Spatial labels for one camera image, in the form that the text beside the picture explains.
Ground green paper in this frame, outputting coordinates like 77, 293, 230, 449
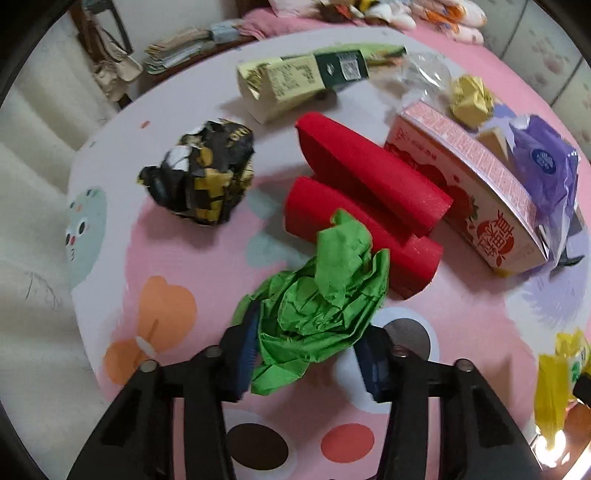
232, 209, 390, 396

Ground clear plastic bag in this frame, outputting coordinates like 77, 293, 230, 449
398, 52, 453, 100

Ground cartoon printed table cloth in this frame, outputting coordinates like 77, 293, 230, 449
66, 27, 590, 479

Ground pink strawberry carton box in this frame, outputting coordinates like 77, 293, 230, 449
385, 101, 549, 276

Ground black gold wrapper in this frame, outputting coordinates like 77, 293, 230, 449
137, 119, 254, 226

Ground purple plastic bag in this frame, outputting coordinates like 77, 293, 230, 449
510, 115, 579, 266

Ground yellow paper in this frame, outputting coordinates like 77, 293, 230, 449
450, 74, 495, 130

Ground green yellow tea box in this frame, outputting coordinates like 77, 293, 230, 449
236, 50, 369, 124

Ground folded floral quilt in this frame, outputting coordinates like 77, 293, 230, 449
410, 0, 488, 45

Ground yellow plastic wrapper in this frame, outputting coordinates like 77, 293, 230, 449
534, 328, 590, 449

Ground stack of books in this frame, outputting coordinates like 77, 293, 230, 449
143, 27, 215, 75

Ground light green snack packet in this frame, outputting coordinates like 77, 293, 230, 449
314, 42, 407, 67

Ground white curtain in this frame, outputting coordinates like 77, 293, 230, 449
1, 17, 115, 479

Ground hanging cream bags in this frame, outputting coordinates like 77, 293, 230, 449
93, 27, 143, 102

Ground small beige box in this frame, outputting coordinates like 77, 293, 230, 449
476, 127, 509, 164

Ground plush toy pile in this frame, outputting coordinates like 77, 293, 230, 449
317, 0, 417, 31

